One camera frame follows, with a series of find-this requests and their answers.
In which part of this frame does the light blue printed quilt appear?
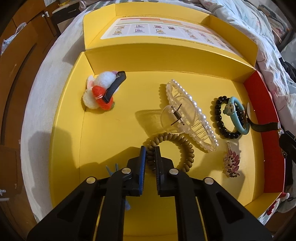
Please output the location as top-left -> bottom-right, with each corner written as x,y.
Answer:
201,0 -> 296,130

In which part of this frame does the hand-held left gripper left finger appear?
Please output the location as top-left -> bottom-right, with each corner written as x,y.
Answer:
27,146 -> 148,241

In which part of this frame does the brown spiral hair tie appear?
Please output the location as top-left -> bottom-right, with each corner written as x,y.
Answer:
146,133 -> 195,173

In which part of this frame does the plastic bag in drawer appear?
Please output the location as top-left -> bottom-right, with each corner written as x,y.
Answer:
2,22 -> 27,50

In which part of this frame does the clear pearl hair claw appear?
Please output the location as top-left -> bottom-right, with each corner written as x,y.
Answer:
159,79 -> 219,152

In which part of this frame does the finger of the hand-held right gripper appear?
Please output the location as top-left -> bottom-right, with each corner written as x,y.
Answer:
279,130 -> 296,188

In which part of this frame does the wooden wardrobe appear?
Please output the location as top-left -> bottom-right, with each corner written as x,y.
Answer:
0,0 -> 60,232

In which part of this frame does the blue hair clip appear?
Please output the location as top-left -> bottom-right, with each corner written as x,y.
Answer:
106,163 -> 132,211

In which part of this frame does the black wristwatch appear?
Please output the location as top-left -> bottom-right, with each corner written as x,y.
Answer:
245,102 -> 281,133

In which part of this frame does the white orange plush hair clip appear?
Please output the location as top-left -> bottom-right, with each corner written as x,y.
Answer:
81,71 -> 126,111

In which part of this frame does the pink leaf hair clip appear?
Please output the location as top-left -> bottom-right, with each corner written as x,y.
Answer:
223,142 -> 241,178

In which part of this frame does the yellow cardboard box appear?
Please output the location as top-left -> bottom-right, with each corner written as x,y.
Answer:
48,2 -> 287,241

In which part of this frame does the light blue bracelet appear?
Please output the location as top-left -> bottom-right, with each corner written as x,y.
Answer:
224,97 -> 250,135

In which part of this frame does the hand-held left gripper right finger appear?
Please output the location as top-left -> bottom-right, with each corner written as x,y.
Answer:
154,146 -> 273,241

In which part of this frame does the black bead bracelet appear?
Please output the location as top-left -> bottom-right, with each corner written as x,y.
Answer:
210,95 -> 243,139

